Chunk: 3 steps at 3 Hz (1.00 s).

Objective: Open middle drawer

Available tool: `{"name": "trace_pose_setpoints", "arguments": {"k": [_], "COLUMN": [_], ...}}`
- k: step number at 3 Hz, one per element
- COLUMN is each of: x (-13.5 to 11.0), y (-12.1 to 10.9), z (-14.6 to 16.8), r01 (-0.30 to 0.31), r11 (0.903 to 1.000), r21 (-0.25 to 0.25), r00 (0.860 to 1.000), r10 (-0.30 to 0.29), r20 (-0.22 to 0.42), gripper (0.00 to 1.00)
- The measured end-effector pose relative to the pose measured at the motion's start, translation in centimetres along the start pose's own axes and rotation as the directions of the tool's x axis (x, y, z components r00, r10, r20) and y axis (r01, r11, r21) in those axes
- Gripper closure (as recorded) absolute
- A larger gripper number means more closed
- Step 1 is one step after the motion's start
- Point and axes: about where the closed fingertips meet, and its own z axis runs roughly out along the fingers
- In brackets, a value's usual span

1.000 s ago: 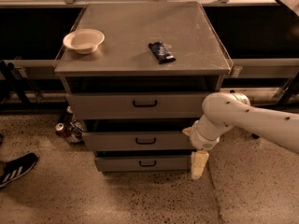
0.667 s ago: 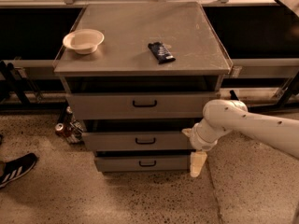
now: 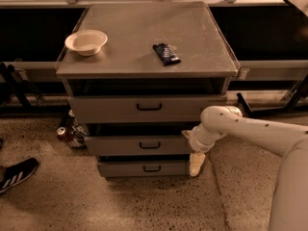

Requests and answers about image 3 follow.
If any grey drawer cabinet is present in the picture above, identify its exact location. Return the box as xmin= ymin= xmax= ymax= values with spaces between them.
xmin=57 ymin=1 xmax=239 ymax=174

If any white bowl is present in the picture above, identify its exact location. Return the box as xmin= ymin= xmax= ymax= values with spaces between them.
xmin=64 ymin=30 xmax=108 ymax=57

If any black stand left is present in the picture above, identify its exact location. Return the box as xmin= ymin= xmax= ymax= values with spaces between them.
xmin=0 ymin=63 xmax=31 ymax=109

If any grey drawer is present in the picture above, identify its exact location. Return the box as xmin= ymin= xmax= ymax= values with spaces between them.
xmin=85 ymin=135 xmax=191 ymax=156
xmin=97 ymin=160 xmax=189 ymax=177
xmin=68 ymin=95 xmax=226 ymax=123

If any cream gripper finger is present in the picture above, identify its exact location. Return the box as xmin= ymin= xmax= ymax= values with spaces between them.
xmin=190 ymin=152 xmax=206 ymax=177

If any black white sneaker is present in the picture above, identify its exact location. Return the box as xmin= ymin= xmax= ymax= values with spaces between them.
xmin=0 ymin=158 xmax=39 ymax=194

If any grey top drawer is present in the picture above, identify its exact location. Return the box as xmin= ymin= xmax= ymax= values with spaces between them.
xmin=68 ymin=95 xmax=226 ymax=123

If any dark blue snack packet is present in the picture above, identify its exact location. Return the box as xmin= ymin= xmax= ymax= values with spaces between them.
xmin=152 ymin=43 xmax=181 ymax=66

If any red soda can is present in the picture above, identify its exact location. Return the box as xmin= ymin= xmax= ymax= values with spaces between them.
xmin=57 ymin=127 xmax=73 ymax=141

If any grey bottom drawer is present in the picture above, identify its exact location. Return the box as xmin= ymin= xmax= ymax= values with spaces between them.
xmin=97 ymin=160 xmax=189 ymax=177

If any black table leg right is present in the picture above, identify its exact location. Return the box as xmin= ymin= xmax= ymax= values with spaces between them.
xmin=237 ymin=75 xmax=308 ymax=118

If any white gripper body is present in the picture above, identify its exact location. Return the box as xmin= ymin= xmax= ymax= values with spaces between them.
xmin=182 ymin=125 xmax=215 ymax=153

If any dark bottle on floor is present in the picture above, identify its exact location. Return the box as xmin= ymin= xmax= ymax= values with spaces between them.
xmin=65 ymin=110 xmax=75 ymax=130

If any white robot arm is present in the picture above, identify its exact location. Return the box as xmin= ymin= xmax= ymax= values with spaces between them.
xmin=182 ymin=106 xmax=308 ymax=231

